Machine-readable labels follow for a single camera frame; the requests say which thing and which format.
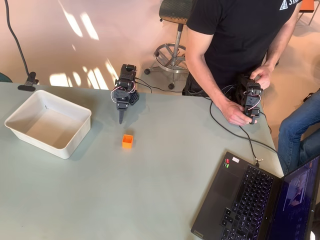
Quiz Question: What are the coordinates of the black leader arm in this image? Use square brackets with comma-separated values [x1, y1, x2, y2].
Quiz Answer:
[234, 74, 264, 125]

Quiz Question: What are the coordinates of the thick black gooseneck cable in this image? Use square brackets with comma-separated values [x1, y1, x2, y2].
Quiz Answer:
[4, 0, 32, 76]

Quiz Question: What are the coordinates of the person's left forearm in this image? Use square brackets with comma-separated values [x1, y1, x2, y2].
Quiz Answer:
[260, 23, 293, 73]

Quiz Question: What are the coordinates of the person's right hand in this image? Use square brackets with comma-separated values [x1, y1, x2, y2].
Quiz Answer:
[221, 98, 254, 127]

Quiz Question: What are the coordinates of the person's right forearm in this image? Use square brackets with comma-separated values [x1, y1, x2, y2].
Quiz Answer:
[185, 51, 232, 111]

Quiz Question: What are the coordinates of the black laptop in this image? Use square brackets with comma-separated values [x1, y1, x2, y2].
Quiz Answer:
[190, 151, 320, 240]

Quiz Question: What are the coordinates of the person's left hand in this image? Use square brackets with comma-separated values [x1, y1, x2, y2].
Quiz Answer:
[249, 65, 272, 91]

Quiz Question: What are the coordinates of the orange cube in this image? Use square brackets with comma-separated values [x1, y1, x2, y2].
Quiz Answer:
[121, 134, 135, 150]

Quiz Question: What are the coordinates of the black table clamp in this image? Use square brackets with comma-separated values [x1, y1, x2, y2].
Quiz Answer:
[17, 71, 40, 92]

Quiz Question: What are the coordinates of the leg in blue jeans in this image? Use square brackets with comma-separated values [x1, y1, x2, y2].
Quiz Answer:
[277, 89, 320, 176]

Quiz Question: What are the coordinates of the black cable off table edge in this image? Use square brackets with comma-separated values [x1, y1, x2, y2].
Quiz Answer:
[239, 109, 291, 175]

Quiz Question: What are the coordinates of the person in black t-shirt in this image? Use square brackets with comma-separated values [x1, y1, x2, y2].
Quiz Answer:
[182, 0, 302, 98]

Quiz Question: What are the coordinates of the white plastic bin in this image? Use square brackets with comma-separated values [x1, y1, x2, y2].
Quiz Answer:
[4, 89, 92, 160]

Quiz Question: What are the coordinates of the black cable to laptop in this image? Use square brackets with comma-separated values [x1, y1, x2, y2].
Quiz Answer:
[209, 84, 261, 168]

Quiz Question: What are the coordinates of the metal stool with mesh seat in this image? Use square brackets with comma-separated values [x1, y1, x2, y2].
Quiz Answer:
[144, 0, 198, 90]

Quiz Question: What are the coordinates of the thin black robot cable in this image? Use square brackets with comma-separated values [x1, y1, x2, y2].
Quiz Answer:
[134, 77, 185, 94]

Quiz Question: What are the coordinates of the orange chair with metal leg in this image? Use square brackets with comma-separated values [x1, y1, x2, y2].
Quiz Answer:
[298, 0, 320, 26]

